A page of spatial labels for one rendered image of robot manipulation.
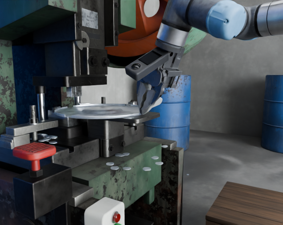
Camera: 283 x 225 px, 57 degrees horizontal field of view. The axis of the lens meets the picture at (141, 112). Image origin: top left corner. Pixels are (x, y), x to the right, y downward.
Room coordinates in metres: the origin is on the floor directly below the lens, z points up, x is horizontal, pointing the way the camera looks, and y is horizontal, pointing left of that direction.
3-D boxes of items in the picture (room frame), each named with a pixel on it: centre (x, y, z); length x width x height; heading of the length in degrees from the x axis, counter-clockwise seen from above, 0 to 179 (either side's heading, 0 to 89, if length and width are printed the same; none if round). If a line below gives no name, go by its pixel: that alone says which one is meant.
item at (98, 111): (0.82, 0.12, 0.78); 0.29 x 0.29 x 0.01
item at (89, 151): (0.88, 0.23, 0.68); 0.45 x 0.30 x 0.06; 149
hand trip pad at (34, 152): (0.48, 0.20, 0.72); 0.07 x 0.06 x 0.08; 59
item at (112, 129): (0.79, 0.08, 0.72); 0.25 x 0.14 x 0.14; 59
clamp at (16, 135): (0.74, 0.32, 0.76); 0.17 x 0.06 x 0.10; 149
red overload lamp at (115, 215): (0.49, 0.05, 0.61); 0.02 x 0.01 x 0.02; 149
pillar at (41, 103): (0.84, 0.33, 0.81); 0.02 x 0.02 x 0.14
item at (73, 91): (0.88, 0.22, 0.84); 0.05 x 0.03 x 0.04; 149
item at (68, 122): (0.88, 0.23, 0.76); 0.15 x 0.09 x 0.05; 149
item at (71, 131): (0.88, 0.24, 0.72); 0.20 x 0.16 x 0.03; 149
